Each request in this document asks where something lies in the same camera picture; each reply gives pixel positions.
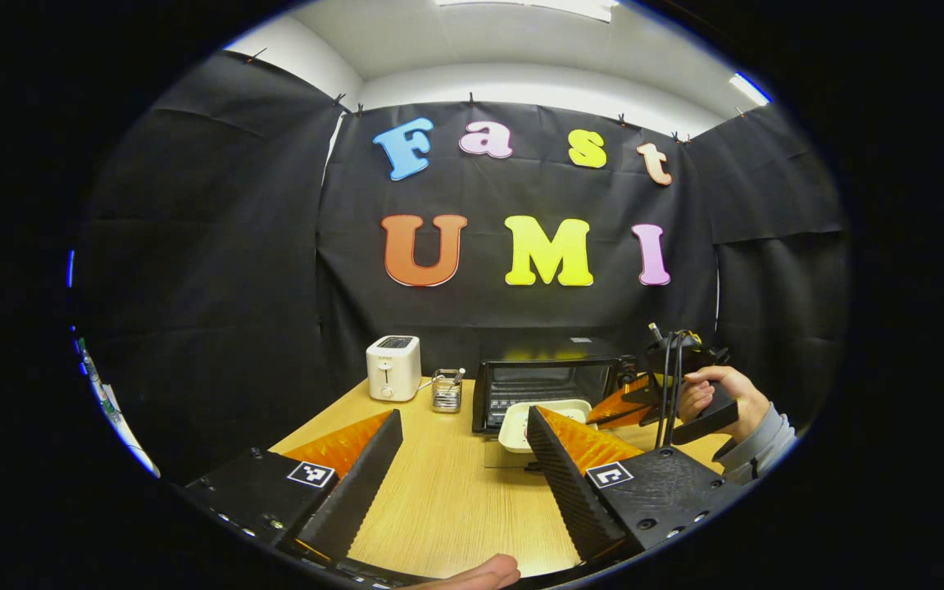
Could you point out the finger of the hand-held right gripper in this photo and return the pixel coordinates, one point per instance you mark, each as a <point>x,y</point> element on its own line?
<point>615,407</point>

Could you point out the cream square food tray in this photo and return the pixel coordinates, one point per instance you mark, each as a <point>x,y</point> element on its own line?
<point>517,426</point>

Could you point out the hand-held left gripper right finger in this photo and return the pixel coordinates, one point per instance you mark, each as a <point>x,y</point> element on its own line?
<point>566,483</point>

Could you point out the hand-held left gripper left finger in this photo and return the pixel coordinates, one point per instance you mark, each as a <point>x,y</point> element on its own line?
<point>361,483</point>

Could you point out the white toaster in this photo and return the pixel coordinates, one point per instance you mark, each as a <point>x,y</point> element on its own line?
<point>392,369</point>

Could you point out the black electric oven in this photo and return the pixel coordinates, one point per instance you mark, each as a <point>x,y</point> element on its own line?
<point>546,352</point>

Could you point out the ceiling light panel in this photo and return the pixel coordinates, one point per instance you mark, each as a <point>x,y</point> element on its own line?
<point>537,5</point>

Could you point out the black backdrop cloth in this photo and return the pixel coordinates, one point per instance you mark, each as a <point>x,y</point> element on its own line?
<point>193,262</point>

